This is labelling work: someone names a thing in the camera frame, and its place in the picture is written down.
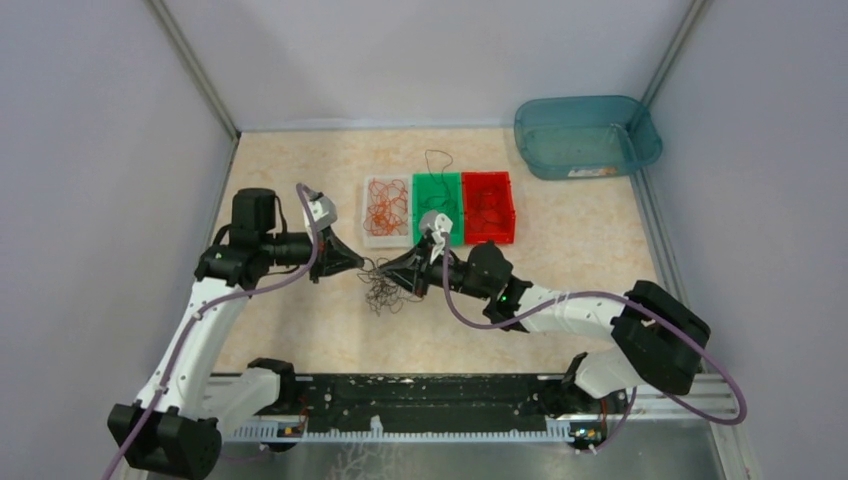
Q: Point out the white plastic bin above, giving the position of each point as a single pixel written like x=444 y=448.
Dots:
x=386 y=211

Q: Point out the teal translucent tub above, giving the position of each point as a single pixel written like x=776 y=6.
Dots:
x=586 y=137

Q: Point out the green plastic bin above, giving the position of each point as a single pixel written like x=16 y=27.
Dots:
x=441 y=192

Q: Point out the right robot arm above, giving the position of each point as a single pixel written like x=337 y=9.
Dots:
x=655 y=339

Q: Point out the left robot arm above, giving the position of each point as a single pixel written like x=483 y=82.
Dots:
x=177 y=423

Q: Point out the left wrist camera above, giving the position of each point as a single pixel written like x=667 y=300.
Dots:
x=320 y=212

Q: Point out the red plastic bin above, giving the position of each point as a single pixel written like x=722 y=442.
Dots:
x=489 y=210

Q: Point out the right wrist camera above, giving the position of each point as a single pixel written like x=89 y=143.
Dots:
x=435 y=227

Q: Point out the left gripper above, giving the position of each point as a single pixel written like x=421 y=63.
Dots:
x=332 y=256

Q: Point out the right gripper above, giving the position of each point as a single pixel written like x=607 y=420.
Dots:
x=403 y=268

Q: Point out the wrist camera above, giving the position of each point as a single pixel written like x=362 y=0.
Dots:
x=320 y=212
x=435 y=227

